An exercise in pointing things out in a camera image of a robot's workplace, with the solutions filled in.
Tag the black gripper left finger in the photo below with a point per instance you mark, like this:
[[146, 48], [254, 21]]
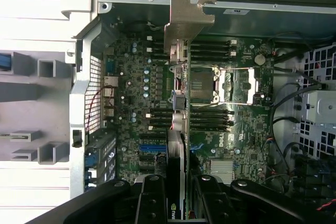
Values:
[[153, 203]]

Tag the grey parts rack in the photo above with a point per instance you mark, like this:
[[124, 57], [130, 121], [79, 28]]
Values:
[[26, 93]]

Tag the hard disk in blue caddy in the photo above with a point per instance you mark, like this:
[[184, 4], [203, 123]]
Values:
[[5, 62]]

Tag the blue expansion slot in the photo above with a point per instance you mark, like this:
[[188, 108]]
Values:
[[152, 147]]

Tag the green motherboard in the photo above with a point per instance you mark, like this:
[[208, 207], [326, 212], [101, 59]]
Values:
[[126, 98]]

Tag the metal disk bay cage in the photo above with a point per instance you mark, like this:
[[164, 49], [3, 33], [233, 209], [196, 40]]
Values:
[[320, 103]]

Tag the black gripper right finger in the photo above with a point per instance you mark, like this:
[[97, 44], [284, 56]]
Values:
[[212, 203]]

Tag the silver chipset heatsink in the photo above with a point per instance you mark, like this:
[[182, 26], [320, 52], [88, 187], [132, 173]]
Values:
[[221, 169]]

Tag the grey open PC case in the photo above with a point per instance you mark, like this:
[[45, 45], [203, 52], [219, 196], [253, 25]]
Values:
[[78, 95]]

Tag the green RAM stick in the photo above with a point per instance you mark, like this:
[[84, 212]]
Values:
[[14, 136]]

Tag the coin cell battery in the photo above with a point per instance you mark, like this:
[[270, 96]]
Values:
[[260, 59]]

